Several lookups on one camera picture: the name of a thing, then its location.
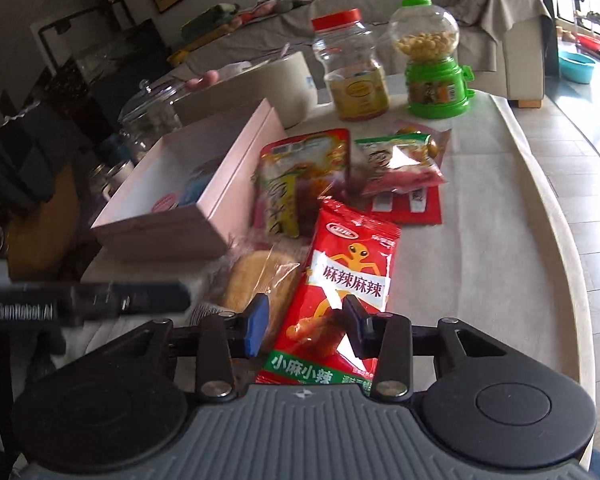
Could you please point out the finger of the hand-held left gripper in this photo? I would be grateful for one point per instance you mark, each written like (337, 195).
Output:
(130, 300)

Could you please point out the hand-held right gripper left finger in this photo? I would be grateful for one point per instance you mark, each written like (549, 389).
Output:
(258, 322)

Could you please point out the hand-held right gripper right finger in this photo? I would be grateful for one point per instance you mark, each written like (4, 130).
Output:
(354, 327)

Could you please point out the clear bread packet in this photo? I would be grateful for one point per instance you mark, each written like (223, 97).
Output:
(260, 280)

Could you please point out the red spicy snack packet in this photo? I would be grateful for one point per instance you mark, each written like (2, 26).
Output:
(350, 280)

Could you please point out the pink cardboard box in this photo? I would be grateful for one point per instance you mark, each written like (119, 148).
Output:
(190, 230)

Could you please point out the yellow and red snack packet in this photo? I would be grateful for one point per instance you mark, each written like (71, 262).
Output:
(300, 175)

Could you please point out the green white rice cracker packet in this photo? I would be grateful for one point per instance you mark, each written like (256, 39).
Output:
(400, 165)

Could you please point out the small white lidded jar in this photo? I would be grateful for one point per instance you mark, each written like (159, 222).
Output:
(111, 177)

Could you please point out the chair with dark cloth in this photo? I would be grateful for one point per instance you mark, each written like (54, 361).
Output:
(25, 180)

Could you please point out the blue packet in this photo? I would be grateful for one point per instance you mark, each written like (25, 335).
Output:
(196, 187)

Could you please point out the red flat packet white labels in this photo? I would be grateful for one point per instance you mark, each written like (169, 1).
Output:
(415, 207)

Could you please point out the white tablecloth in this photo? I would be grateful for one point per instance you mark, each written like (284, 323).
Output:
(485, 220)

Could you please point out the glass jar with lid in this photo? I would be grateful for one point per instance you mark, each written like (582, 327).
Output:
(147, 115)

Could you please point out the pink soft toy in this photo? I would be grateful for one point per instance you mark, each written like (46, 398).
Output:
(204, 80)

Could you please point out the white round pot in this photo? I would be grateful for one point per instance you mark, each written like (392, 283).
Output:
(260, 90)

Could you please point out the clear plastic jar red lid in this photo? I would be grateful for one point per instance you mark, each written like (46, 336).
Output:
(352, 70)

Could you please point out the green candy dispenser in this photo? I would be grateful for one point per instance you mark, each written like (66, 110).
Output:
(432, 75)

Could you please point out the grey covered sofa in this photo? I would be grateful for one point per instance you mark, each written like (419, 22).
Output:
(420, 0)

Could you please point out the teal plastic basin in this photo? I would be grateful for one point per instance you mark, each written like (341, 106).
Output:
(576, 66)

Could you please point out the red plastic basin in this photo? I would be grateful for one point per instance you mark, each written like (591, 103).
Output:
(591, 41)

